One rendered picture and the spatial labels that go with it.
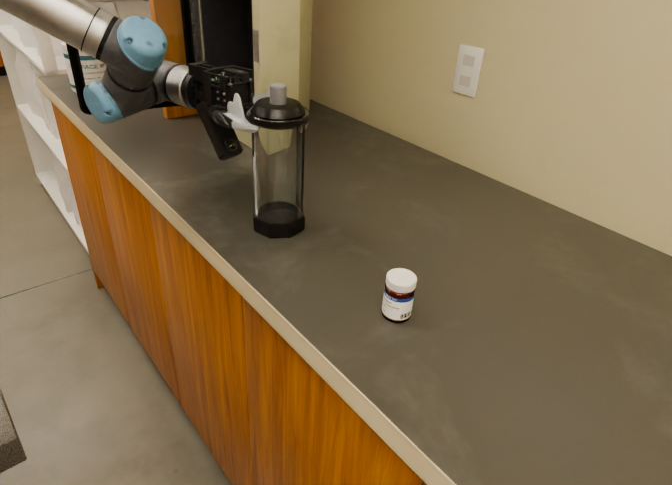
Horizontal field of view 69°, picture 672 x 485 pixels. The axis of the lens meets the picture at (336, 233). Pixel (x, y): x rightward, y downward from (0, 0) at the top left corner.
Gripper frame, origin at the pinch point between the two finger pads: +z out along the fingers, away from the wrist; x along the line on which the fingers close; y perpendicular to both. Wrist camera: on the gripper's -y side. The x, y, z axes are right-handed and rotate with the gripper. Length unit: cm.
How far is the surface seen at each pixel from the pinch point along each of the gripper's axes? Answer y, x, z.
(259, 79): -1.2, 23.5, -26.2
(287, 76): -1.3, 30.6, -23.8
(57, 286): -113, 13, -145
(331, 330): -20.3, -17.3, 25.5
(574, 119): -2, 51, 38
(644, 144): -3, 47, 52
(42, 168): -102, 63, -248
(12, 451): -22, -53, 9
